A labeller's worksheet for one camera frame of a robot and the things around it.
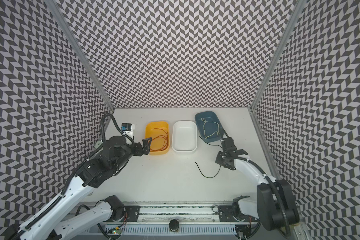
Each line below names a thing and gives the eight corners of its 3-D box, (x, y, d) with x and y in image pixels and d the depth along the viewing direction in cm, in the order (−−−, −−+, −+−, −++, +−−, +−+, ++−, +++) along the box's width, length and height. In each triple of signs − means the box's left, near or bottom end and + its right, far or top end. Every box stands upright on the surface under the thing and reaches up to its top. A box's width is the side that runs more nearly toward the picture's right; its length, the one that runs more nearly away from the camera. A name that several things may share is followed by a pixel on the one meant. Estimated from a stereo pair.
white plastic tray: (171, 155, 95) (170, 149, 89) (174, 123, 111) (173, 116, 105) (197, 155, 95) (198, 149, 89) (196, 123, 111) (196, 116, 105)
